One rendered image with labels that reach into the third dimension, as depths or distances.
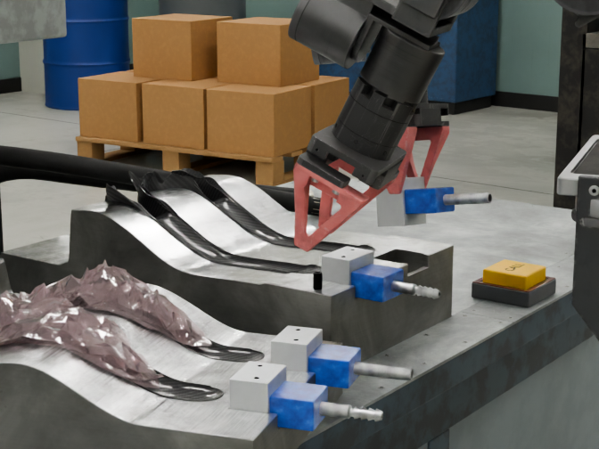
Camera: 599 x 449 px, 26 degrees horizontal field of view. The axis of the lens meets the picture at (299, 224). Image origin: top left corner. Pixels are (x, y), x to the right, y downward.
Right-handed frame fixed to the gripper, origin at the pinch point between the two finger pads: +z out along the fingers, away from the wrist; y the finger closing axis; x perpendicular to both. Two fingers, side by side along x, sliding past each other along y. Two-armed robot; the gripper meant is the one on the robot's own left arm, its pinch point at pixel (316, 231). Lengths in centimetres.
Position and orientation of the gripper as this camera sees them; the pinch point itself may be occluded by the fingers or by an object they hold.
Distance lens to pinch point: 116.3
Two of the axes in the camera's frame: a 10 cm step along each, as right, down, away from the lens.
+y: -3.2, 2.2, -9.2
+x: 8.5, 5.0, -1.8
